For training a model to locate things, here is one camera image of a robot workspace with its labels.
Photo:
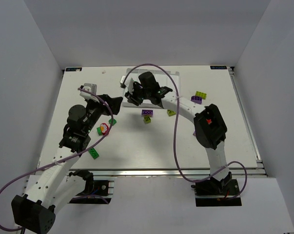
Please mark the purple 2x3 brick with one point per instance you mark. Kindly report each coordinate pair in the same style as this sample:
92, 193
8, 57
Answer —
145, 113

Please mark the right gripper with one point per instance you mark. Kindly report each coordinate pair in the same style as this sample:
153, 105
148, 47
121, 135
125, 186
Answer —
135, 95

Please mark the dark label sticker right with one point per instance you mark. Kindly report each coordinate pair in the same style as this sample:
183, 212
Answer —
218, 67

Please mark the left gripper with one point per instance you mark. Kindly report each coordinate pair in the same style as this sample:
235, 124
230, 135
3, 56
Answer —
107, 104

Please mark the aluminium table frame rail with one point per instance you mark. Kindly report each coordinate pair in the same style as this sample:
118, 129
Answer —
135, 148

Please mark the dark label sticker left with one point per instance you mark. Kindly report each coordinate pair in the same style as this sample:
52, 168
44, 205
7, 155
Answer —
73, 69

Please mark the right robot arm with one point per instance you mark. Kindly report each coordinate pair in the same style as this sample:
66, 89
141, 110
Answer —
210, 127

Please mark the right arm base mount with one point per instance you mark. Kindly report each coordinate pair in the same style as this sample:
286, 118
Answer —
207, 194

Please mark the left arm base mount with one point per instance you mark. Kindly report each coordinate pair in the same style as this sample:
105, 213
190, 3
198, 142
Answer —
96, 190

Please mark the lime 2x4 brick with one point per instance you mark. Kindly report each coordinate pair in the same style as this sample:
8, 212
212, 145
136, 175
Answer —
201, 94

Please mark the lime brick near purple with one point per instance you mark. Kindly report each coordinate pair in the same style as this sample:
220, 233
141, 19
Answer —
147, 119

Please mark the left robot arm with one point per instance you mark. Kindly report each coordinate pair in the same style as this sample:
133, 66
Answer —
36, 210

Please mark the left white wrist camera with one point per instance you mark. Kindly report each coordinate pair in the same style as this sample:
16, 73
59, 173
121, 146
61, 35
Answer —
90, 89

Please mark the white divided sorting tray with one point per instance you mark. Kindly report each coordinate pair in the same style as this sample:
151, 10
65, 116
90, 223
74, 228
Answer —
160, 77

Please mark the green 2x2 brick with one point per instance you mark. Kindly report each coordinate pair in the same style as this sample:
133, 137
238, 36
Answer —
112, 121

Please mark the purple rounded brick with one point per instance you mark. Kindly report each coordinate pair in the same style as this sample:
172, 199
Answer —
196, 99

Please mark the green 2x3 brick front left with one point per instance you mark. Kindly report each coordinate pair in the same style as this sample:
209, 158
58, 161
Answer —
93, 153

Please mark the lime brick near tray corner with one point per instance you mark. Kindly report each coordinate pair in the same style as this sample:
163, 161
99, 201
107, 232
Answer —
171, 113

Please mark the dark label sticker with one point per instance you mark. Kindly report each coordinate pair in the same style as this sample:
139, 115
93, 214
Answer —
218, 67
73, 69

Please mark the red flower brick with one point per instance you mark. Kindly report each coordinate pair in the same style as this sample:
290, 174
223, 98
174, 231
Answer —
104, 128

